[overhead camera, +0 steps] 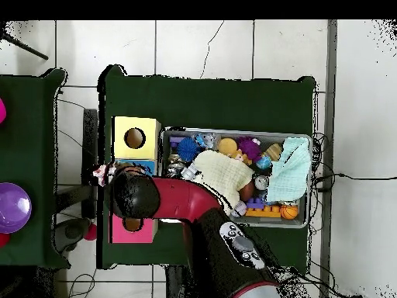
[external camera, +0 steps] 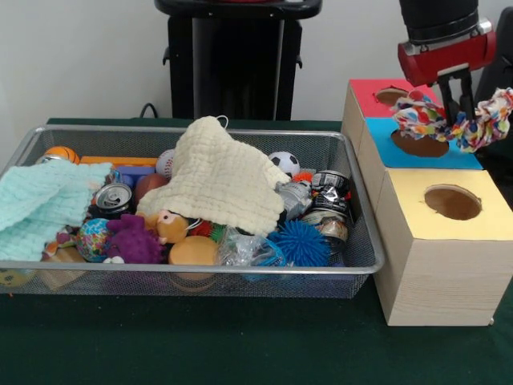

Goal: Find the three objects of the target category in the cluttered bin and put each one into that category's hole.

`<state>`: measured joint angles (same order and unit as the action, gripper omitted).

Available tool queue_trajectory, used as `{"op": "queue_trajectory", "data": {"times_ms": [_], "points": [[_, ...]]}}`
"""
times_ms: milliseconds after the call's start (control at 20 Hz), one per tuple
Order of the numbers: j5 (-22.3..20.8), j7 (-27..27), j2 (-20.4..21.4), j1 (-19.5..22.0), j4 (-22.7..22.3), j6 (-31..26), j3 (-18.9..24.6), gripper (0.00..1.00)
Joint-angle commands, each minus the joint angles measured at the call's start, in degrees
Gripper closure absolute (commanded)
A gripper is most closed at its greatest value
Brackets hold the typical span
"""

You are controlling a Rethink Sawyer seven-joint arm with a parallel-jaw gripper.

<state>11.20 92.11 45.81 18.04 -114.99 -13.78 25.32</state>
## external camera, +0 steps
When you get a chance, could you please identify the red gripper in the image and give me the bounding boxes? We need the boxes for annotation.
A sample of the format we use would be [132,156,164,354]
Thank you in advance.
[398,30,497,124]

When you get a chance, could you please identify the multicolour rope toy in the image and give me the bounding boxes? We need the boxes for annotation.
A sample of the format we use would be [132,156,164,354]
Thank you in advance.
[390,87,513,153]

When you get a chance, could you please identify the wooden box with three holes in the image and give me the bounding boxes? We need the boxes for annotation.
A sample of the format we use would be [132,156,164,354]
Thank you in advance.
[341,78,513,326]

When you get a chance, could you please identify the shallow clear mesh bin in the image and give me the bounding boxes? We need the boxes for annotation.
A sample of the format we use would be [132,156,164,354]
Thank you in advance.
[0,124,385,300]

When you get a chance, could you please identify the black chair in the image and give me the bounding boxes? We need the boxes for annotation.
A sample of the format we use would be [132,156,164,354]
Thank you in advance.
[463,6,513,161]

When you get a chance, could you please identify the small soccer ball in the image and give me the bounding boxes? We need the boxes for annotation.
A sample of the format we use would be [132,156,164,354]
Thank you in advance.
[269,151,301,179]

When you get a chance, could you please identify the blue spiky ball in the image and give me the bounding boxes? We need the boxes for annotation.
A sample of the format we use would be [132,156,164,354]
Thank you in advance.
[267,219,332,268]

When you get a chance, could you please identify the cream waffle cloth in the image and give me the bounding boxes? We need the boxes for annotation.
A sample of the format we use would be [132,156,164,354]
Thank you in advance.
[135,115,292,237]

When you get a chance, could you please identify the small white baseball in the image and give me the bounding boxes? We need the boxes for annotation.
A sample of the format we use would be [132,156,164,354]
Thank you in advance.
[155,148,177,180]

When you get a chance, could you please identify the tan plush monkey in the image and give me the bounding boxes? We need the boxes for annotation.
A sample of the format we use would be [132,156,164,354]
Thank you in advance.
[146,210,220,265]

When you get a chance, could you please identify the purple plush toy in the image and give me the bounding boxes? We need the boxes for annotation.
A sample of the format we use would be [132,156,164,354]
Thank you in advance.
[106,214,168,265]

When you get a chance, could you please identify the dark green tablecloth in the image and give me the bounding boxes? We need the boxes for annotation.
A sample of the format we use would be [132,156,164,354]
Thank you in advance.
[0,117,513,385]

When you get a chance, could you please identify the crushed silver can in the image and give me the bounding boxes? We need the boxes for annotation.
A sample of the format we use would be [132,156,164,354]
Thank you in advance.
[94,183,133,213]

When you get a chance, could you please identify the globe print ball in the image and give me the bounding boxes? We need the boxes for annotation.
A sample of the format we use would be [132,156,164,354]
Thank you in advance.
[75,218,113,263]

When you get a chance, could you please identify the small orange basketball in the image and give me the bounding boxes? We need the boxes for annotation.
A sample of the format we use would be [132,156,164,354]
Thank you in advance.
[42,146,81,166]

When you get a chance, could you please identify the mint waffle cloth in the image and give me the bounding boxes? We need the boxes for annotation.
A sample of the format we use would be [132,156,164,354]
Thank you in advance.
[0,162,115,261]

